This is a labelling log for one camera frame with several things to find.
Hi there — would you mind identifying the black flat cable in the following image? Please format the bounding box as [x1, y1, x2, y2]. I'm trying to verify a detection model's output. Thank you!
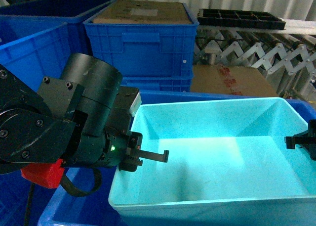
[60, 168, 102, 197]

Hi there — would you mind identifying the blue crate at left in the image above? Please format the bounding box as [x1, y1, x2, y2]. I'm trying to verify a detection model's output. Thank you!
[0, 19, 71, 91]

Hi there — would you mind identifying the cardboard box inside crate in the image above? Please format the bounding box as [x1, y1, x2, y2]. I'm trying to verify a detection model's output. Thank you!
[92, 0, 192, 25]

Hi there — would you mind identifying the blue crate under cardboard crate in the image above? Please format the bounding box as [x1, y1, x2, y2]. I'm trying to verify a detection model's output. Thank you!
[121, 75, 193, 92]

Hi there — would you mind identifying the blue crate with cardboard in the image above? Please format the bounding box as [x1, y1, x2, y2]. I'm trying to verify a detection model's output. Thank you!
[83, 1, 199, 77]

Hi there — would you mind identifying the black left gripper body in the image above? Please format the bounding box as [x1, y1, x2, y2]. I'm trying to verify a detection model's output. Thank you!
[101, 131, 143, 172]

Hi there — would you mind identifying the light turquoise plastic bin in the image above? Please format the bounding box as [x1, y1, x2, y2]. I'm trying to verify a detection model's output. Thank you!
[108, 96, 316, 226]

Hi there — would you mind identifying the red plastic mount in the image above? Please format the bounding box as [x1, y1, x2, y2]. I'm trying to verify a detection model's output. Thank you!
[21, 159, 65, 189]

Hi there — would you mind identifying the dark blue crate rear left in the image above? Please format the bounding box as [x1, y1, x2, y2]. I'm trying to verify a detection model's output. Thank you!
[0, 0, 117, 58]

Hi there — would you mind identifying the brown cardboard box red print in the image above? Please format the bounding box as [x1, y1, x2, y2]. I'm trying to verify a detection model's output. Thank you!
[190, 65, 278, 97]

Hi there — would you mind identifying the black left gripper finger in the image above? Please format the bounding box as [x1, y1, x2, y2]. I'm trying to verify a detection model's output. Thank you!
[137, 150, 169, 163]

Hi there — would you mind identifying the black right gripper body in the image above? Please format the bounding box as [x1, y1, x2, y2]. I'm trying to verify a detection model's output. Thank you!
[300, 119, 316, 161]

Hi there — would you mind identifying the expandable roller conveyor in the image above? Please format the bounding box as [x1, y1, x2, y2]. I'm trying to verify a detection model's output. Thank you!
[194, 26, 316, 105]

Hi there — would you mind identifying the black compartment tray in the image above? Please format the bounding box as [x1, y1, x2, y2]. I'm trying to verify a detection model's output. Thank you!
[197, 8, 286, 30]

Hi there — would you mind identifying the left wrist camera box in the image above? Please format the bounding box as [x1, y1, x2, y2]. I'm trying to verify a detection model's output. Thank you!
[108, 86, 142, 134]

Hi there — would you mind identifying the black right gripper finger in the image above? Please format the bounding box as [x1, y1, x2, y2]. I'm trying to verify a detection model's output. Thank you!
[285, 136, 308, 149]

